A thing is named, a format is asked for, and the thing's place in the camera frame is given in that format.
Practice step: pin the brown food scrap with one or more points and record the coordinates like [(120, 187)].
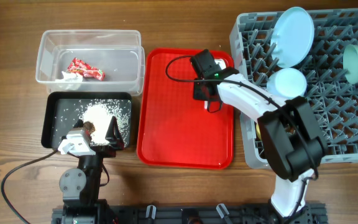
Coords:
[(89, 126)]

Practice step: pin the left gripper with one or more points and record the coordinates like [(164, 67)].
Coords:
[(113, 135)]

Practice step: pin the white plastic spoon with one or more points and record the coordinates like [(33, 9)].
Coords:
[(222, 65)]

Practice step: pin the white tissue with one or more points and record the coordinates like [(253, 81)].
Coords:
[(70, 77)]

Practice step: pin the yellow cup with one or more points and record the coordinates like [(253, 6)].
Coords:
[(257, 129)]

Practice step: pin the small light blue bowl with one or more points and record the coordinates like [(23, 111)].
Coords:
[(288, 83)]

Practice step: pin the grey dishwasher rack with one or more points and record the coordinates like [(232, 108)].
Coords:
[(333, 100)]

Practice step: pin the clear plastic bin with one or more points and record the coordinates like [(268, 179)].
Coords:
[(118, 53)]

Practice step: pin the red snack wrapper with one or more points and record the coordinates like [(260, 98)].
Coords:
[(85, 70)]

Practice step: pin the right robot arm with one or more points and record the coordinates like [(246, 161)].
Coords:
[(293, 141)]

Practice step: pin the black plastic tray bin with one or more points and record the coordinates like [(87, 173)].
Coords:
[(52, 103)]

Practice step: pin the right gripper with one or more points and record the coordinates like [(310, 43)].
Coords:
[(202, 93)]

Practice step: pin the red serving tray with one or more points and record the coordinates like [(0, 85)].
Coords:
[(174, 129)]

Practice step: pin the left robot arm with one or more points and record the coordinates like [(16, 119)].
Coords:
[(80, 186)]

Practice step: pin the large light blue plate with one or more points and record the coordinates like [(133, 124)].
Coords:
[(292, 37)]

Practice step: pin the pile of white rice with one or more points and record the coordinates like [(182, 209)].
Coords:
[(97, 111)]

